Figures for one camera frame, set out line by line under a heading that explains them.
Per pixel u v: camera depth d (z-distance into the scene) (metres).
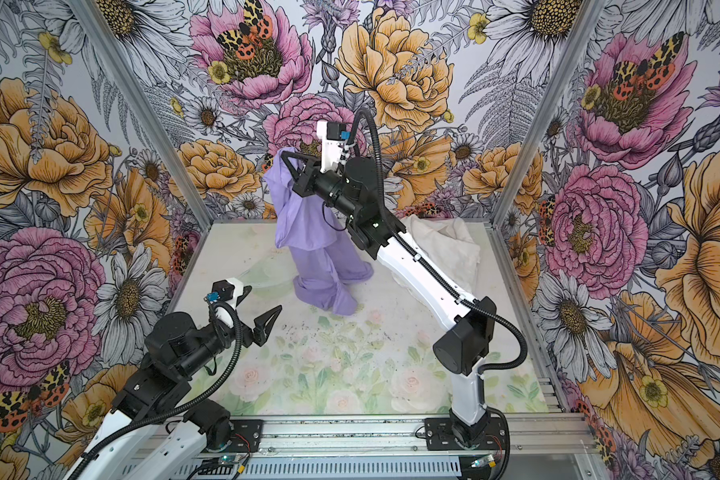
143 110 0.88
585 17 0.72
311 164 0.57
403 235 0.53
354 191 0.51
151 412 0.47
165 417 0.44
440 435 0.74
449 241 1.03
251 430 0.75
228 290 0.54
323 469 0.78
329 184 0.57
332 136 0.55
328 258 0.83
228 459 0.71
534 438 0.76
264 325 0.59
